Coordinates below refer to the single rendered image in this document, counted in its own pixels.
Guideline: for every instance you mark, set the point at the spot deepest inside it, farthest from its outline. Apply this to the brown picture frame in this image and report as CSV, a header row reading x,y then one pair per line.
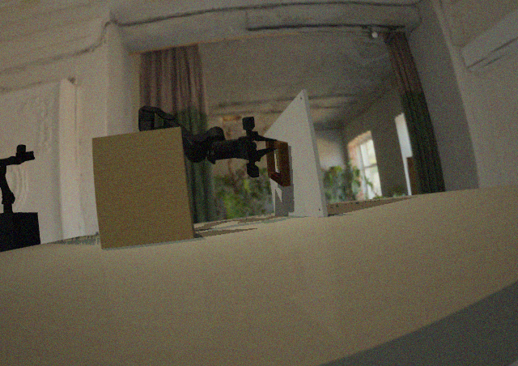
x,y
278,162

